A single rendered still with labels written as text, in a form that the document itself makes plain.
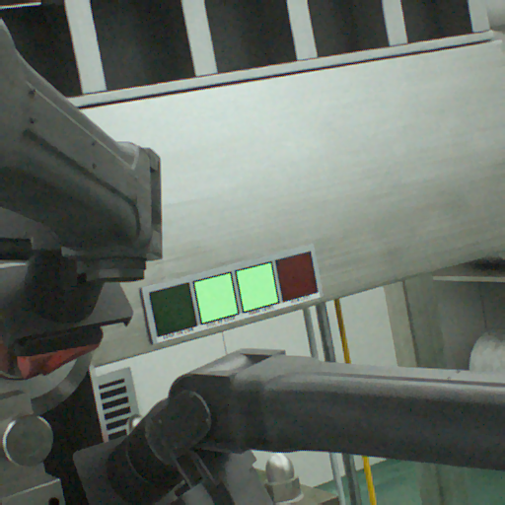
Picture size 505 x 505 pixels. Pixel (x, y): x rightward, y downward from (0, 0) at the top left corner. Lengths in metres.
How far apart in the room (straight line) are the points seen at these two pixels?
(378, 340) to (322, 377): 3.70
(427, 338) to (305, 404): 1.06
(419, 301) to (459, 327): 2.90
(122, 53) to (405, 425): 0.86
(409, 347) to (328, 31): 0.51
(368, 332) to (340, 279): 2.91
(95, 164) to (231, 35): 1.01
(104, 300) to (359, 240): 0.71
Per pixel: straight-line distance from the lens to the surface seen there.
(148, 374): 4.00
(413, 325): 1.83
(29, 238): 0.78
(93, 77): 1.40
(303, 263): 1.51
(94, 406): 1.05
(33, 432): 0.92
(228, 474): 0.88
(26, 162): 0.48
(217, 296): 1.44
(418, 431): 0.75
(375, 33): 1.65
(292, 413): 0.80
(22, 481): 0.98
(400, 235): 1.61
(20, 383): 1.00
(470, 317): 4.77
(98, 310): 0.90
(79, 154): 0.55
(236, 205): 1.47
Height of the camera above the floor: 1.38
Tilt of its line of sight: 6 degrees down
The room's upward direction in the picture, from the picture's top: 11 degrees counter-clockwise
